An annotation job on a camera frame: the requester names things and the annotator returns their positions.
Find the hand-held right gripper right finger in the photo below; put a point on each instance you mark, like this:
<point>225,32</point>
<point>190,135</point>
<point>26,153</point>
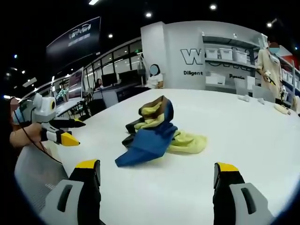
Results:
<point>234,187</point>

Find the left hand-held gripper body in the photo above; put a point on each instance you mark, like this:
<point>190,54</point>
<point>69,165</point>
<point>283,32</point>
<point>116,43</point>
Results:
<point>44,110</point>

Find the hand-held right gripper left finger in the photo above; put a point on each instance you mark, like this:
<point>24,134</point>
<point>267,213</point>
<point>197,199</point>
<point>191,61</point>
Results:
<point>77,187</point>

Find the blue yellow brown garment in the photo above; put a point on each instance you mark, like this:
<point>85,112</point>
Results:
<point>154,131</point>

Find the grey mesh chair back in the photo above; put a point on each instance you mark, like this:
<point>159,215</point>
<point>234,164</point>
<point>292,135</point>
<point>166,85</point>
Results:
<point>39,173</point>

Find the standing display screen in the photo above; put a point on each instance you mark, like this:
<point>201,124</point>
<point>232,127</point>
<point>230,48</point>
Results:
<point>76,82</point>

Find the black computer monitor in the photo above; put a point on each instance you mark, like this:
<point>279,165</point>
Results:
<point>109,79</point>

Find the dark hanging banner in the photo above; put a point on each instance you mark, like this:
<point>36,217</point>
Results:
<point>73,37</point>

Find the white crumpled cloth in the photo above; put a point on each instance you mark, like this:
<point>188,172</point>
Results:
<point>243,97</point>
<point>260,100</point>

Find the cream cloth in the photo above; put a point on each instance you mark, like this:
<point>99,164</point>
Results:
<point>282,108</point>

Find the white storage bin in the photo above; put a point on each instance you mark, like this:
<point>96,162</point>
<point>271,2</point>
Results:
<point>241,56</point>
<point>216,54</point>
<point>215,79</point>

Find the grey storage shelf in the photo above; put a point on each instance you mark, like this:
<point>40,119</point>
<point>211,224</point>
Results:
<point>232,63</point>

